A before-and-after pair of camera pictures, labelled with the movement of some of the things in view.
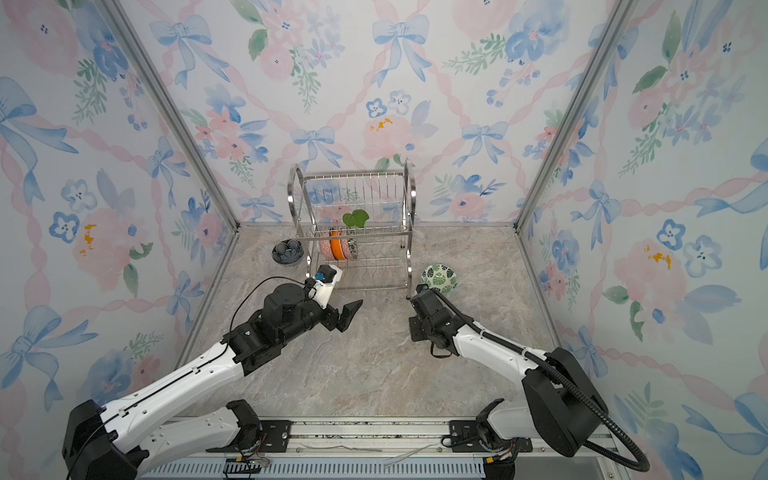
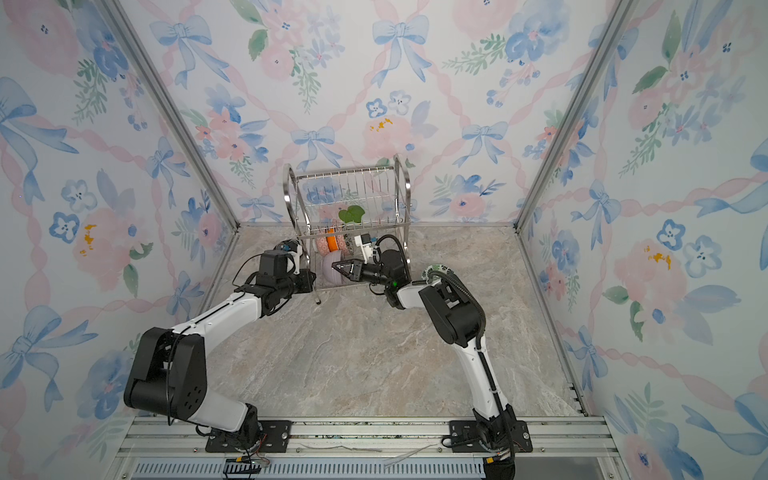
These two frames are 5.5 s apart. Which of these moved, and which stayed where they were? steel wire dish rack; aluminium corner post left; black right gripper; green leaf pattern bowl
Moved: black right gripper
Stayed: green leaf pattern bowl; aluminium corner post left; steel wire dish rack
